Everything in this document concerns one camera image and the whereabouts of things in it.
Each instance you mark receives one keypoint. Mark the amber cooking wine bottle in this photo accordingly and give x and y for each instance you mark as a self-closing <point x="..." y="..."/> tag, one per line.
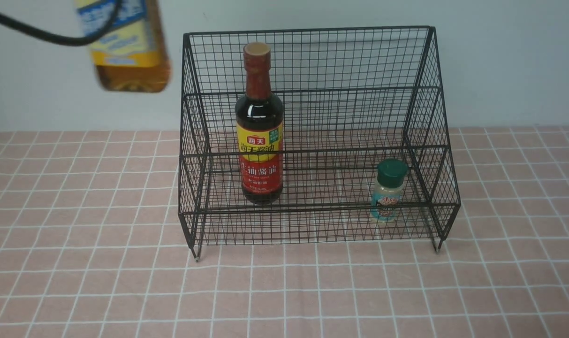
<point x="132" y="57"/>

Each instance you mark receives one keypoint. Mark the green-capped seasoning shaker bottle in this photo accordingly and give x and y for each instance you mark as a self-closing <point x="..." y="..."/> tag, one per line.
<point x="387" y="189"/>

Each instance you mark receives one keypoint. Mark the dark soy sauce bottle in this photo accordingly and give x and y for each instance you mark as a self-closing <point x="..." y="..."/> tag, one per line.
<point x="259" y="122"/>

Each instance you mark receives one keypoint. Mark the pink checked tablecloth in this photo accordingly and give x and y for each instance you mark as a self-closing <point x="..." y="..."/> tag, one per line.
<point x="91" y="247"/>

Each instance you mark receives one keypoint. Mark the black wire mesh shelf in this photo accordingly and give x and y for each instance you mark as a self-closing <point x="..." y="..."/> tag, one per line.
<point x="352" y="98"/>

